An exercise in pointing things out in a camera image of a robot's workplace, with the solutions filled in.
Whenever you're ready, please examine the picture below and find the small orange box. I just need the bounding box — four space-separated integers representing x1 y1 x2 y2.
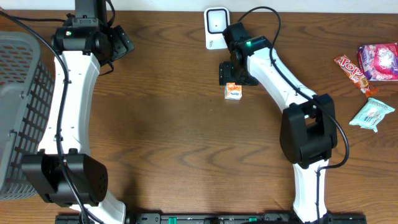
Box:
224 83 243 100

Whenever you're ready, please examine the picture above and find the orange chocolate bar wrapper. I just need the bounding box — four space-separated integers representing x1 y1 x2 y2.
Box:
334 55 379 97

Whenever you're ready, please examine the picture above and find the teal wet wipes packet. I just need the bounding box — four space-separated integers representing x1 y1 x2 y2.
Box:
349 98 395 133

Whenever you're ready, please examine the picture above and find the red purple pad packet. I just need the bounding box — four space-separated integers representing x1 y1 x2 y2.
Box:
357 43 397 81

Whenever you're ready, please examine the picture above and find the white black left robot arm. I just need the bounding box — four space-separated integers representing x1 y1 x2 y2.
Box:
22 0 135 223

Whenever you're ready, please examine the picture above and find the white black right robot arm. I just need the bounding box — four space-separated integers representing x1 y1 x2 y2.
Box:
219 22 337 223

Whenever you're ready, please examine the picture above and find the grey plastic mesh basket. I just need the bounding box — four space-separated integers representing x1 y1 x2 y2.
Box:
1 31 54 200

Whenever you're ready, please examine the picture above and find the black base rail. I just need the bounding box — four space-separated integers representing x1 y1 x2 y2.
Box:
55 212 368 224

